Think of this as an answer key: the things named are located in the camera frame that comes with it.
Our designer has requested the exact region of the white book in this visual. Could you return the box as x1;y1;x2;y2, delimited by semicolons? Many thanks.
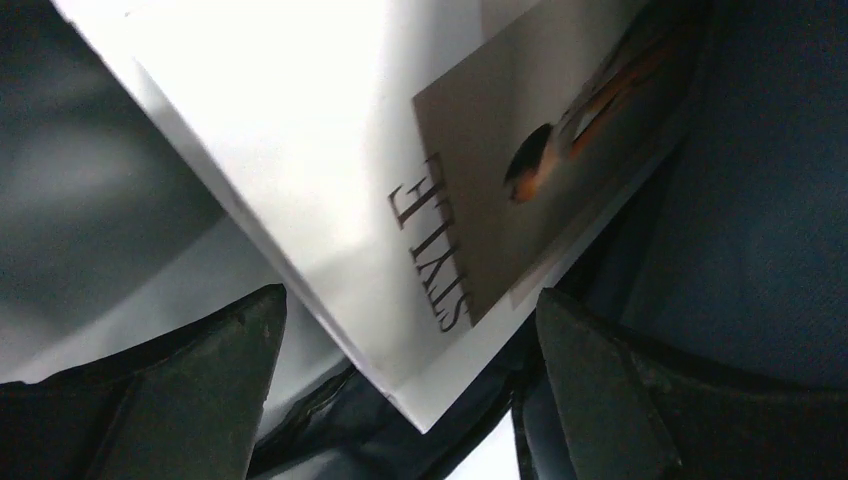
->
56;1;709;432

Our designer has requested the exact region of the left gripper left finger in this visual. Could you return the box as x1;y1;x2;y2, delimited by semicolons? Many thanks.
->
1;284;287;479

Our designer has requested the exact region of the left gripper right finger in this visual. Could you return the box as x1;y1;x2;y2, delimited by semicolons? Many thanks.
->
536;288;847;479

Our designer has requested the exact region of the blue student backpack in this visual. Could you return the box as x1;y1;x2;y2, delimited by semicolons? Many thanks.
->
1;1;847;479

